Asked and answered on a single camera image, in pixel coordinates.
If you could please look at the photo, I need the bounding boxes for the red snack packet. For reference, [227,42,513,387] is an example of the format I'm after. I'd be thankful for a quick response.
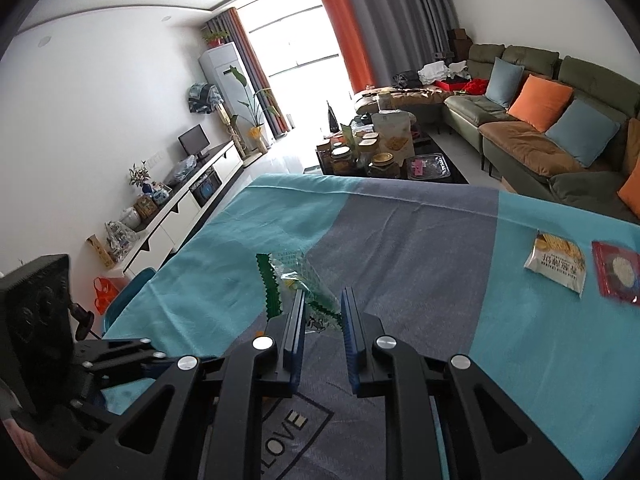
[591,240,640,306]

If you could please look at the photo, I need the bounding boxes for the golden framed ornament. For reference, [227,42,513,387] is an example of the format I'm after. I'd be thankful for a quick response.
[135,195,160,220]

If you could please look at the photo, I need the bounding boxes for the striped grey orange curtain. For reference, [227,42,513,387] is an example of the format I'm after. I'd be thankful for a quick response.
[206,7,293,137]

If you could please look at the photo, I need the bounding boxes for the ship model in plastic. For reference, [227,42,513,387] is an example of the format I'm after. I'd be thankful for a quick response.
[105,220,138,261]

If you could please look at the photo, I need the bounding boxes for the orange cushion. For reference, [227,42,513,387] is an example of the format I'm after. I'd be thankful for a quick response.
[506,75,574,133]
[617,162,640,221]

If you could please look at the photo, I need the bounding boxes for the olive green sofa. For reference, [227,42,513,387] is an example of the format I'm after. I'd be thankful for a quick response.
[352,42,640,223]

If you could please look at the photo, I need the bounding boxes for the white yellow snack packet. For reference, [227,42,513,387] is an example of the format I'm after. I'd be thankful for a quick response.
[523,230,587,295]

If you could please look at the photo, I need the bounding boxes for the tall green potted plant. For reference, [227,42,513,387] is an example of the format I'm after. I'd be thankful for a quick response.
[227,65,278,153]

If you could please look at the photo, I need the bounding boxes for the blue cushion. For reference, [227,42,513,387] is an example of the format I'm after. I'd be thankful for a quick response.
[485,57,526,108]
[545,98,621,168]

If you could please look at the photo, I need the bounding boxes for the white clothes pile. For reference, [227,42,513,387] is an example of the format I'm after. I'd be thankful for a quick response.
[417,60,468,86]

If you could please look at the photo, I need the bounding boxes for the tall yellow gift box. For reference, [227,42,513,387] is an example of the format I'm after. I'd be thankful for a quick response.
[86,234,117,268]

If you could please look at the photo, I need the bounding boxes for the covered standing fan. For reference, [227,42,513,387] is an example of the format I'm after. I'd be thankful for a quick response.
[187,81,247,160]

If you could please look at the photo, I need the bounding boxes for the group of food jars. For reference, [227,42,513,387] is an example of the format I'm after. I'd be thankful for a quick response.
[320,130,406,181]

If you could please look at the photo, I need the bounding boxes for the clear plastic bag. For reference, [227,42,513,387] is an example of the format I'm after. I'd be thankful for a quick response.
[165,155,197,186]

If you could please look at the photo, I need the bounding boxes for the small red potted plant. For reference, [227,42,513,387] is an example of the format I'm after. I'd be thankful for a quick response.
[201,27,231,50]

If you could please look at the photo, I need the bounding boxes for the brown cardboard boxes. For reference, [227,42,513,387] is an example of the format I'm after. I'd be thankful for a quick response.
[447,27,473,61]

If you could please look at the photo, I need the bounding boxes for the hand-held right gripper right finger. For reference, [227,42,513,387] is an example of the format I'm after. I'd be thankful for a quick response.
[341,286,583,480]

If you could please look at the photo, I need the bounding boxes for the teal grey striped tablecloth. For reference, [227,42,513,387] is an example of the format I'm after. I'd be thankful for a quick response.
[102,174,640,480]

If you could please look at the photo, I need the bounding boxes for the person's left hand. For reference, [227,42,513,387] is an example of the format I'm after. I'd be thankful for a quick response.
[0,412,63,478]

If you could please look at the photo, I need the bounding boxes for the white standing air conditioner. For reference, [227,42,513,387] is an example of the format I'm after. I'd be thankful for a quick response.
[198,42,268,153]

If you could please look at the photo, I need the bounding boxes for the green clear plastic wrapper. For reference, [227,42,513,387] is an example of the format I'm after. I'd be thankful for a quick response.
[255,250,346,333]

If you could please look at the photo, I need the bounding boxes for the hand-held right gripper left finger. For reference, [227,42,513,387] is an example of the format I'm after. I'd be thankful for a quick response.
[62,289,307,480]

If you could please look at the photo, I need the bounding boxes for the red cloth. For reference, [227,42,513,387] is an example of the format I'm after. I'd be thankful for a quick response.
[434,77,488,96]

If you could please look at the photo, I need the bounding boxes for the large white cracker bag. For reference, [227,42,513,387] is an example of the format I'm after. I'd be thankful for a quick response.
[371,111,416,166]

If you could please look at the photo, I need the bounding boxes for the clear plastic food box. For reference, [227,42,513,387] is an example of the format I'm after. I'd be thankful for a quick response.
[407,154,453,181]

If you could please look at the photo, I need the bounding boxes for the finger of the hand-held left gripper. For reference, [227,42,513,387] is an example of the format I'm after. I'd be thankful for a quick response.
[75,337,153,356]
[82,351,176,392]

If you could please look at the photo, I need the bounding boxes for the black coffee table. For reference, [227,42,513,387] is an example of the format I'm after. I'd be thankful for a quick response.
[315,130,471,186]

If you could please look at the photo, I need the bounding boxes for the white black TV cabinet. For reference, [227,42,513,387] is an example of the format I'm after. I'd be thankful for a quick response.
[102,140,246,278]

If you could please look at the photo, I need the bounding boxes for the red plastic bag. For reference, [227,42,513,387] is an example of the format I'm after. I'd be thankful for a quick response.
[92,276,126,316]

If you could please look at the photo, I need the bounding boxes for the black monitor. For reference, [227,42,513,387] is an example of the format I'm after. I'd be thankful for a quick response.
[178,125,211,157]

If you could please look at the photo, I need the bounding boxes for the small bonsai plant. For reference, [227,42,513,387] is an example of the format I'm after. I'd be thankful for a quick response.
[128,160,152,195]

